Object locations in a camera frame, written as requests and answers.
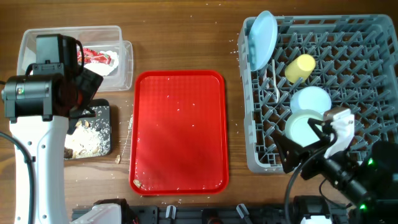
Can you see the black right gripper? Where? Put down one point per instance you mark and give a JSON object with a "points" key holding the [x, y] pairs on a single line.
{"points": [[298, 152]]}

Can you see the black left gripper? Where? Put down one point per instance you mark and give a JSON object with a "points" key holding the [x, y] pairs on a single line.
{"points": [[90, 82]]}

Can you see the green small plate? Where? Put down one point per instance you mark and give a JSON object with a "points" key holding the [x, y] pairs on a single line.
{"points": [[298, 130]]}

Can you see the red snack wrapper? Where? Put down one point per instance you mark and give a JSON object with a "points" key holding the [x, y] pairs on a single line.
{"points": [[91, 56]]}

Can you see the light blue bowl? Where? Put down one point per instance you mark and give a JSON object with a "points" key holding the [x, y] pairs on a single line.
{"points": [[310, 98]]}

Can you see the white napkin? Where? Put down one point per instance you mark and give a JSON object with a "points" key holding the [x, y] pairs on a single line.
{"points": [[105, 67]]}

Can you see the yellow plastic cup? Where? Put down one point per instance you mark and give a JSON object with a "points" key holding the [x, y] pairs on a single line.
{"points": [[301, 67]]}

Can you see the brown food scraps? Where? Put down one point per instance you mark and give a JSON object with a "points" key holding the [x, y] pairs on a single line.
{"points": [[89, 139]]}

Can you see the light blue dinner plate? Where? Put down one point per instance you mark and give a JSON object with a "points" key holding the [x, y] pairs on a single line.
{"points": [[262, 39]]}

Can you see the white plastic fork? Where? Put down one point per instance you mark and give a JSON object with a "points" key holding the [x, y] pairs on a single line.
{"points": [[264, 79]]}

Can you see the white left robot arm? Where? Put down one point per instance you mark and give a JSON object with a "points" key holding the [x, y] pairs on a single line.
{"points": [[53, 117]]}

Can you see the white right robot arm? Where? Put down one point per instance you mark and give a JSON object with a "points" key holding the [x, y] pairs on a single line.
{"points": [[371, 187]]}

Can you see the clear plastic waste bin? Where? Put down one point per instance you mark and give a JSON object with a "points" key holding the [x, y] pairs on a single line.
{"points": [[104, 39]]}

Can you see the grey dishwasher rack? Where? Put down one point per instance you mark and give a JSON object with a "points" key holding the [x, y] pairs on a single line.
{"points": [[356, 64]]}

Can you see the black plastic tray bin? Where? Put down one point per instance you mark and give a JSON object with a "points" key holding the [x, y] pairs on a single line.
{"points": [[102, 110]]}

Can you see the food crumb on table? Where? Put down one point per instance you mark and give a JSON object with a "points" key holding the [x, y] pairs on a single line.
{"points": [[118, 159]]}

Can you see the red serving tray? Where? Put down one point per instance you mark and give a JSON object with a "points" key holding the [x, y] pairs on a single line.
{"points": [[179, 143]]}

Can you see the food scrap on tray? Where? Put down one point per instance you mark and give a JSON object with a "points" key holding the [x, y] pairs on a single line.
{"points": [[137, 183]]}

